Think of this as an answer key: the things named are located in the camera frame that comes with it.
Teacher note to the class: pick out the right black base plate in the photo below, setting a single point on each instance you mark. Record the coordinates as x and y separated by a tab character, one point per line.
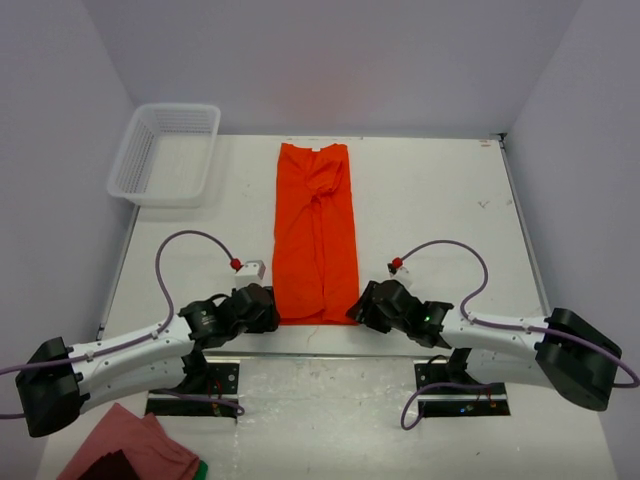
447	402

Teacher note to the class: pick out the green folded t shirt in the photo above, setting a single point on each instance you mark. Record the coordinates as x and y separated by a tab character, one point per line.
202	471

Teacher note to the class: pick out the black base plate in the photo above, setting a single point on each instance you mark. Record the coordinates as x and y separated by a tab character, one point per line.
218	380
447	402

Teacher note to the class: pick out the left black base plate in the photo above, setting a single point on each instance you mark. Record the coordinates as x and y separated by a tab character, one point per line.
218	380

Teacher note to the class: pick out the orange t shirt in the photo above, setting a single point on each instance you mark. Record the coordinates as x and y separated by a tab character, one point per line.
315	271

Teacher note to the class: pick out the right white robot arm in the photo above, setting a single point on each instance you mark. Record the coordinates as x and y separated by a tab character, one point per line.
562	352

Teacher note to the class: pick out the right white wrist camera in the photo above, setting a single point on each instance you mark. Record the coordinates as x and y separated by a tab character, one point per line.
399	272

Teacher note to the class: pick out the pink folded t shirt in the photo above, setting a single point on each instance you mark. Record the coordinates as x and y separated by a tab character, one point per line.
151	452

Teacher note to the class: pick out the dark maroon folded t shirt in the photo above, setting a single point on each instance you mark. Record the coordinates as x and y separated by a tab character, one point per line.
112	466

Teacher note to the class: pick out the white plastic basket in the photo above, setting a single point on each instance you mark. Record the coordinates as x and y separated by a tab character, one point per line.
165	155

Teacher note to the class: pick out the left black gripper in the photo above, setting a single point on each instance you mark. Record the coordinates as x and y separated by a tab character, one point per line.
268	320

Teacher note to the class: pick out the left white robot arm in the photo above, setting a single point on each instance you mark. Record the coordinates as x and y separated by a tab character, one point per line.
60	382

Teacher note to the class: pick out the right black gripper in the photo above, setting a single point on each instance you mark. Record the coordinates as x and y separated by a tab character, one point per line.
365	312

